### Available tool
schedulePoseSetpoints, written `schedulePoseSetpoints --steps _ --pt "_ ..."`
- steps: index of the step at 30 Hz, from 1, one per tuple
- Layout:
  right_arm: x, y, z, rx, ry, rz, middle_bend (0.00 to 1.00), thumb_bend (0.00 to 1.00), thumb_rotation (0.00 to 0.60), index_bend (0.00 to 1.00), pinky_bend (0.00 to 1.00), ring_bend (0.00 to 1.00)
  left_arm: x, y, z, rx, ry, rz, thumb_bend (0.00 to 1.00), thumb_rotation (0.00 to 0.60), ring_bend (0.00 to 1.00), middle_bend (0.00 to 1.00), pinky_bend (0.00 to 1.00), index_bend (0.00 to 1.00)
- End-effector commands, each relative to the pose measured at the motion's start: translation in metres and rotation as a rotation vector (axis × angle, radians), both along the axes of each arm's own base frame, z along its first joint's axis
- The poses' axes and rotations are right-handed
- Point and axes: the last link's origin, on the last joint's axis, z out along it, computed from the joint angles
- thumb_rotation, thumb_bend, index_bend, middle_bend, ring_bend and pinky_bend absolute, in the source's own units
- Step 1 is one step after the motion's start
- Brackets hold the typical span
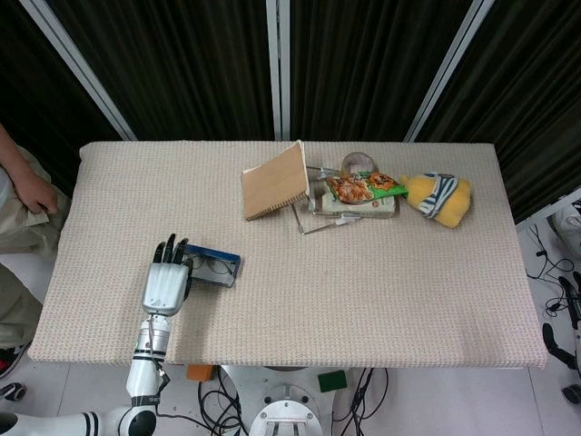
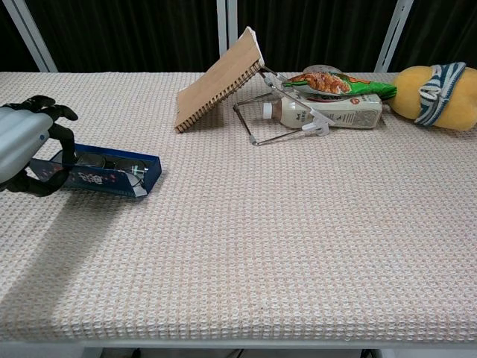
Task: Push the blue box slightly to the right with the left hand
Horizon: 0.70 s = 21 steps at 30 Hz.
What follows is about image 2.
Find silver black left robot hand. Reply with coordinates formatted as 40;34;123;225
0;95;80;197

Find blue box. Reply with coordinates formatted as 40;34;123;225
28;142;163;201

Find thin-framed eyeglasses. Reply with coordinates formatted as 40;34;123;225
75;152;151;187

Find black curtain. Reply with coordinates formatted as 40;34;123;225
0;0;477;74

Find brown spiral notebook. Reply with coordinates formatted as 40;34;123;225
174;25;267;134

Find beige waffle tablecloth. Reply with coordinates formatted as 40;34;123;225
0;70;477;342

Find milk tea plastic bottle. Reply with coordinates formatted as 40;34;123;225
262;92;384;131

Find green snack bag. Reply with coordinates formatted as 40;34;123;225
281;64;398;102

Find yellow plush toy striped band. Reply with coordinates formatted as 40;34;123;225
386;60;477;132

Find white slanted frame post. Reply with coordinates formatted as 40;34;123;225
373;0;415;73
2;0;59;73

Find white vertical frame post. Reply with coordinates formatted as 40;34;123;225
216;0;239;65

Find metal wire book stand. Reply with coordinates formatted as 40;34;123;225
232;66;331;148

